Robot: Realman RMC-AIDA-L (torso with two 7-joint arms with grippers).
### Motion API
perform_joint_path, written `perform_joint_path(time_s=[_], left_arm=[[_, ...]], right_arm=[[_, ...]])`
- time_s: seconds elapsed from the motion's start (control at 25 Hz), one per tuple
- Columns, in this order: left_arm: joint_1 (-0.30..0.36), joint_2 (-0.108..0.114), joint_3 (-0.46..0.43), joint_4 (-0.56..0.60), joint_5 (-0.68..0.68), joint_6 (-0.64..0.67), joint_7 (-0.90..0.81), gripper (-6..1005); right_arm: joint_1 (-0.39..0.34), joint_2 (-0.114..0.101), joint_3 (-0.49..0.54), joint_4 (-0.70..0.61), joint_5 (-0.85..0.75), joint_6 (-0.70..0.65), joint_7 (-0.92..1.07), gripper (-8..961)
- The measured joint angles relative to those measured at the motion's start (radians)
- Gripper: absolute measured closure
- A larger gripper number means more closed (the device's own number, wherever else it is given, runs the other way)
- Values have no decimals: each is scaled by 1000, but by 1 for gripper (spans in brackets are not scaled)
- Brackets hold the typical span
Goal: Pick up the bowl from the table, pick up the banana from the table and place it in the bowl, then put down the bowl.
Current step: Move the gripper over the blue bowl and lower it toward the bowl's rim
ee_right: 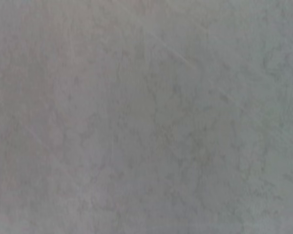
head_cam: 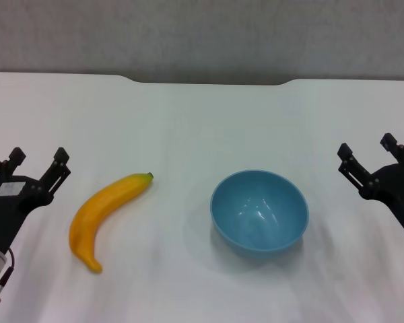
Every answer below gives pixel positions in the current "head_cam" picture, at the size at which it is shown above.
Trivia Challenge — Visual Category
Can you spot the black cable on left wrist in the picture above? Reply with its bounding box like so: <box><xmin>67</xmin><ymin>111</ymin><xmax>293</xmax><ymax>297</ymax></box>
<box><xmin>0</xmin><ymin>248</ymin><xmax>17</xmax><ymax>306</ymax></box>

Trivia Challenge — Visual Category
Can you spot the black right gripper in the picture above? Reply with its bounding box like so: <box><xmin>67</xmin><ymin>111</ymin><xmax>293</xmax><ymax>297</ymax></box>
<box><xmin>337</xmin><ymin>133</ymin><xmax>404</xmax><ymax>244</ymax></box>

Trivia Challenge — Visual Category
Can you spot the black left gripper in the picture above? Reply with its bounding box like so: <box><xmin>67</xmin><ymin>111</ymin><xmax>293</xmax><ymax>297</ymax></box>
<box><xmin>0</xmin><ymin>146</ymin><xmax>71</xmax><ymax>250</ymax></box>

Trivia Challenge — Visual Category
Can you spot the yellow banana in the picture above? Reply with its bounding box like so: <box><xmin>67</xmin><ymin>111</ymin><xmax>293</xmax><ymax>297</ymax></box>
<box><xmin>69</xmin><ymin>172</ymin><xmax>155</xmax><ymax>274</ymax></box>

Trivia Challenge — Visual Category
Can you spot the blue bowl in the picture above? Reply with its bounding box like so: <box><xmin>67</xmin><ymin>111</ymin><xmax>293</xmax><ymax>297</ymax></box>
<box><xmin>210</xmin><ymin>169</ymin><xmax>310</xmax><ymax>259</ymax></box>

